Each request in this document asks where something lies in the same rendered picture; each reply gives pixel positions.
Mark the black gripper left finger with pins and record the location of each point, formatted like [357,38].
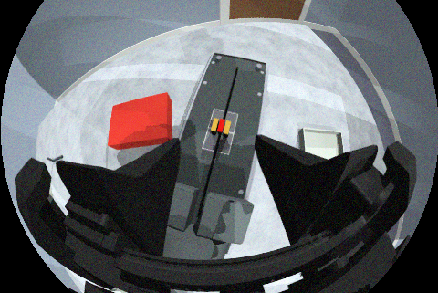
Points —
[139,193]

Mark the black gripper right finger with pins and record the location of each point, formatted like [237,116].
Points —
[303,185]

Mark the red rectangular block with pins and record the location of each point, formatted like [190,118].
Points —
[141,122]

